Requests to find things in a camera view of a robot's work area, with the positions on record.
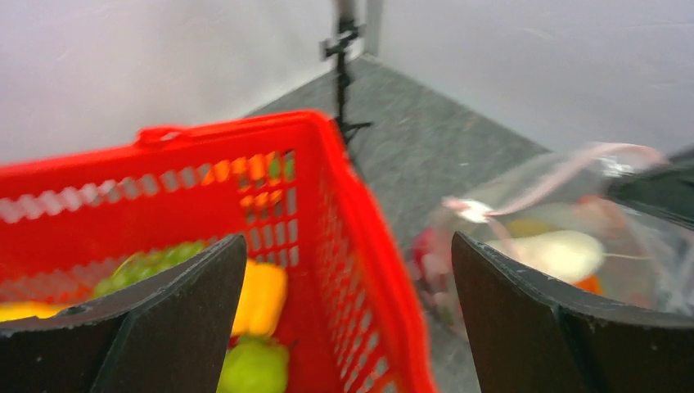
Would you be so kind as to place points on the green toy pear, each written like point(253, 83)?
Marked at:
point(255, 364)

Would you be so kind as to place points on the red plastic basket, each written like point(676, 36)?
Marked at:
point(351, 319)

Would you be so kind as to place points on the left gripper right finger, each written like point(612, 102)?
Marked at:
point(529, 332)

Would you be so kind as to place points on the green toy grapes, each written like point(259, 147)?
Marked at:
point(141, 266)

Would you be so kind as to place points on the black microphone tripod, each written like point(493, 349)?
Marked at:
point(346, 32)

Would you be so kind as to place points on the orange round toy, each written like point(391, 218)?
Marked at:
point(259, 175)

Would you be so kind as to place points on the clear zip top bag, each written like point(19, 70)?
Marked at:
point(648, 261)

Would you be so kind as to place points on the yellow toy pepper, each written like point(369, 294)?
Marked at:
point(261, 302)

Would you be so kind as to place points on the orange toy carrot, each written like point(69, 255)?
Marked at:
point(591, 284)

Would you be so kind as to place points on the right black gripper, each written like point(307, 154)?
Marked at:
point(663, 191)

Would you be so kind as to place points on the yellow toy lemon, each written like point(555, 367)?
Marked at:
point(519, 228)

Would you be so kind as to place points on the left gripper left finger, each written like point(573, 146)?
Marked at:
point(168, 333)

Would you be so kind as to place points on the white toy radish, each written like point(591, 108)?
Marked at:
point(567, 255)

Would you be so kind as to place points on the red toy apple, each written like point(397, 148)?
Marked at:
point(430, 263)

